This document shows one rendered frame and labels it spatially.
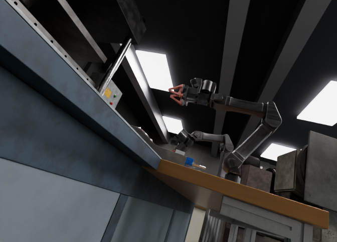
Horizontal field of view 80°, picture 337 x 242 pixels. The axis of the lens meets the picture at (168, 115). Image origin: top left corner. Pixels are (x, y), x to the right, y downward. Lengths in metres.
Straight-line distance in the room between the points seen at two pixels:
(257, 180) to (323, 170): 1.85
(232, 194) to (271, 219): 0.11
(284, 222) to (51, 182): 0.53
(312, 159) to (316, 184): 0.35
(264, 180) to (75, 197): 5.12
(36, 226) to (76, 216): 0.08
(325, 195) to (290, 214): 3.16
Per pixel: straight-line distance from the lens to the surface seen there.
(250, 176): 5.26
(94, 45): 1.64
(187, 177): 0.59
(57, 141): 0.35
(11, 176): 0.33
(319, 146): 3.92
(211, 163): 7.82
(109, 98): 1.86
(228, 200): 0.60
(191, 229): 5.07
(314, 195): 3.66
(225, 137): 1.50
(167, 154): 0.72
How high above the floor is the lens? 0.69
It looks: 22 degrees up
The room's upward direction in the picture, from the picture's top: 21 degrees clockwise
